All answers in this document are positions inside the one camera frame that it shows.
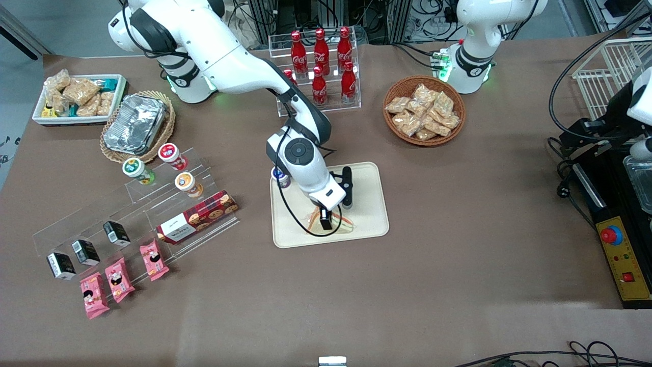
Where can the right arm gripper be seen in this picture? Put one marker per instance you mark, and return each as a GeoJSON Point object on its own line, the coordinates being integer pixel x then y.
{"type": "Point", "coordinates": [325, 219]}

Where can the triangle sandwich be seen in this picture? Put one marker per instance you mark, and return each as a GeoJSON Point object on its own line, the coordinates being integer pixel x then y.
{"type": "Point", "coordinates": [346, 225]}

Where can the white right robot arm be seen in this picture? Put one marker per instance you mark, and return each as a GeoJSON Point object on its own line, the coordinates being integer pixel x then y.
{"type": "Point", "coordinates": [229, 61]}

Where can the cream plastic tray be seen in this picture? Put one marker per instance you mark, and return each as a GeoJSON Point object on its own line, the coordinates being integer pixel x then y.
{"type": "Point", "coordinates": [367, 214]}

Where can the blue lid gum jar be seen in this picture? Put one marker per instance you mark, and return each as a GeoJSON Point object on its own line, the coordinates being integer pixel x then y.
{"type": "Point", "coordinates": [283, 181]}

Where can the clear acrylic bottle rack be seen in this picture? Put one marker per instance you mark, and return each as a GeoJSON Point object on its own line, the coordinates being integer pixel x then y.
{"type": "Point", "coordinates": [336, 108]}

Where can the clear bag brown snack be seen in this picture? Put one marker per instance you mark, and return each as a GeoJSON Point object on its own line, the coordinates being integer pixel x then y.
{"type": "Point", "coordinates": [424, 94]}
{"type": "Point", "coordinates": [444, 104]}
{"type": "Point", "coordinates": [407, 123]}
{"type": "Point", "coordinates": [450, 121]}
{"type": "Point", "coordinates": [437, 127]}
{"type": "Point", "coordinates": [397, 105]}
{"type": "Point", "coordinates": [425, 134]}

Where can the red cola bottle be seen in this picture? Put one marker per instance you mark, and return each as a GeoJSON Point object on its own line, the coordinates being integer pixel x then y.
{"type": "Point", "coordinates": [321, 48]}
{"type": "Point", "coordinates": [319, 90]}
{"type": "Point", "coordinates": [349, 84]}
{"type": "Point", "coordinates": [298, 53]}
{"type": "Point", "coordinates": [290, 75]}
{"type": "Point", "coordinates": [344, 47]}

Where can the red plaid cookie box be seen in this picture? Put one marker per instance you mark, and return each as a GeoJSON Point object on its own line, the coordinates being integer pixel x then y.
{"type": "Point", "coordinates": [198, 216]}

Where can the small white silver device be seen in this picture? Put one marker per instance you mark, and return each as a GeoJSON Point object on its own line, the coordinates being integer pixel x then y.
{"type": "Point", "coordinates": [332, 362]}

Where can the orange gum jar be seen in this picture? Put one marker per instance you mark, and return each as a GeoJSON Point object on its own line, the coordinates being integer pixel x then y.
{"type": "Point", "coordinates": [186, 183]}

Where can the round wicker basket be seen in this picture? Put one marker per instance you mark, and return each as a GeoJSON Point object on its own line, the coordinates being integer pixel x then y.
{"type": "Point", "coordinates": [397, 84]}

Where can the red gum jar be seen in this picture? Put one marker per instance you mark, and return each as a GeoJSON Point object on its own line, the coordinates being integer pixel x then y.
{"type": "Point", "coordinates": [170, 154]}

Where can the clear acrylic stepped shelf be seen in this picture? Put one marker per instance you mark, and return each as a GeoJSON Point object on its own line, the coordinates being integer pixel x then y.
{"type": "Point", "coordinates": [153, 206]}

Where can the pink snack packet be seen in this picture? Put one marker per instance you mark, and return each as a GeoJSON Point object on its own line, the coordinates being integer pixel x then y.
{"type": "Point", "coordinates": [94, 295]}
{"type": "Point", "coordinates": [119, 280]}
{"type": "Point", "coordinates": [154, 261]}

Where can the oval wicker basket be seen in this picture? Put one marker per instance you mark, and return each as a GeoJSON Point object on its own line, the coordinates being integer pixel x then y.
{"type": "Point", "coordinates": [170, 127]}

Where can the green gum jar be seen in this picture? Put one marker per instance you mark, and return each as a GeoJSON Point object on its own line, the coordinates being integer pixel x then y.
{"type": "Point", "coordinates": [136, 169]}

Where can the beige crumpled cloth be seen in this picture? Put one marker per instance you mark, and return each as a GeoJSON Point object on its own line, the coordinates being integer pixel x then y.
{"type": "Point", "coordinates": [247, 30]}

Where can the small black white box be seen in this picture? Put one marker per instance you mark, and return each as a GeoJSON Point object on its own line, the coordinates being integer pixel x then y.
{"type": "Point", "coordinates": [85, 253]}
{"type": "Point", "coordinates": [117, 234]}
{"type": "Point", "coordinates": [61, 266]}

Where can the aluminium foil container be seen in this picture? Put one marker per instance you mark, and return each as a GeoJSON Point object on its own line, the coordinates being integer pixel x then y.
{"type": "Point", "coordinates": [135, 125]}

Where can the white rectangular bin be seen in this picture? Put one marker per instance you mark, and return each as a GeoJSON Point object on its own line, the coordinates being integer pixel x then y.
{"type": "Point", "coordinates": [121, 97]}

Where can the brown cracker packet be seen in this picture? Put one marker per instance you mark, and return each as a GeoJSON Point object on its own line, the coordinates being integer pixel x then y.
{"type": "Point", "coordinates": [89, 107]}
{"type": "Point", "coordinates": [80, 90]}
{"type": "Point", "coordinates": [59, 103]}
{"type": "Point", "coordinates": [107, 103]}
{"type": "Point", "coordinates": [57, 80]}

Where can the teal snack packet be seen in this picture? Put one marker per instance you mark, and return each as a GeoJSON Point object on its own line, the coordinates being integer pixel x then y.
{"type": "Point", "coordinates": [73, 111]}
{"type": "Point", "coordinates": [108, 84]}

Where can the black machine base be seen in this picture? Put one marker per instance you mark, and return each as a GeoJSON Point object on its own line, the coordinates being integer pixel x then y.
{"type": "Point", "coordinates": [591, 173]}

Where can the red emergency stop button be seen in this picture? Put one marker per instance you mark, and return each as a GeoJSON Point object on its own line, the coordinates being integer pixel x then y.
{"type": "Point", "coordinates": [611, 235]}

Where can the yellow control panel box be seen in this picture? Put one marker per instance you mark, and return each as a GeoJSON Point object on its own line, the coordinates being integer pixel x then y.
{"type": "Point", "coordinates": [629, 265]}

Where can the yellow snack packet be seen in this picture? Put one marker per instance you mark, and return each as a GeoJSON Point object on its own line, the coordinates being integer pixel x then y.
{"type": "Point", "coordinates": [48, 111]}

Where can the clear plastic container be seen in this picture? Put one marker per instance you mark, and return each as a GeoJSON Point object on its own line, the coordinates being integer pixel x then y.
{"type": "Point", "coordinates": [641, 183]}

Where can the white black machine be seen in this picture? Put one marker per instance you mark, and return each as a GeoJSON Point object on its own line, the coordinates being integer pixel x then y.
{"type": "Point", "coordinates": [643, 97]}

